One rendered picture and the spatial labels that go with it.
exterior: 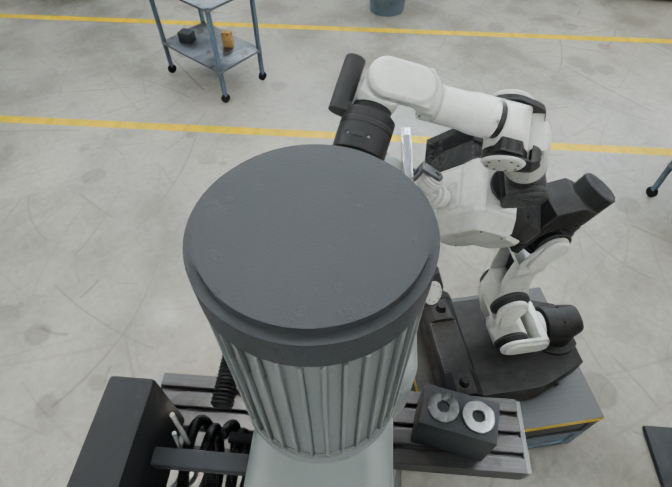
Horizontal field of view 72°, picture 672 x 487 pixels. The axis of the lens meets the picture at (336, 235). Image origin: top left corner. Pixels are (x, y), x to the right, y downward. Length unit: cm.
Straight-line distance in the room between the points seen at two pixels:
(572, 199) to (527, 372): 97
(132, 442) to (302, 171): 57
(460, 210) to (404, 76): 54
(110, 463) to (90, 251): 275
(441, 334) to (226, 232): 187
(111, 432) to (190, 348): 203
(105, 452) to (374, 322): 61
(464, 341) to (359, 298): 189
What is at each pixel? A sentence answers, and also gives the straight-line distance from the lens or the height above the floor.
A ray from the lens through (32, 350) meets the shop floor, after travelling 325.
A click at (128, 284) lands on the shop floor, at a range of 324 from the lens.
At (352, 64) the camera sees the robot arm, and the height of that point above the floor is 208.
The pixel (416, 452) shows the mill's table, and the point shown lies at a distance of 161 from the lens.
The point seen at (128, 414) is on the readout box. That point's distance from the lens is 86.
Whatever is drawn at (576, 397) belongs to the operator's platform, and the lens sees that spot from 246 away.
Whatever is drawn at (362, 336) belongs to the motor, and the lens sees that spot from 32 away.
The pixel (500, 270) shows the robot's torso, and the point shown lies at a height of 111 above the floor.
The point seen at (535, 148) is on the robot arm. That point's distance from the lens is 90.
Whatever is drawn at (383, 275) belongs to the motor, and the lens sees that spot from 33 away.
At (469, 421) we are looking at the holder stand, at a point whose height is 114.
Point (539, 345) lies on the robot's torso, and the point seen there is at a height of 70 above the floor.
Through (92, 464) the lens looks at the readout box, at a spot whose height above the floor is 173.
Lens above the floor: 248
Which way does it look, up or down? 51 degrees down
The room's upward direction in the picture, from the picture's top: straight up
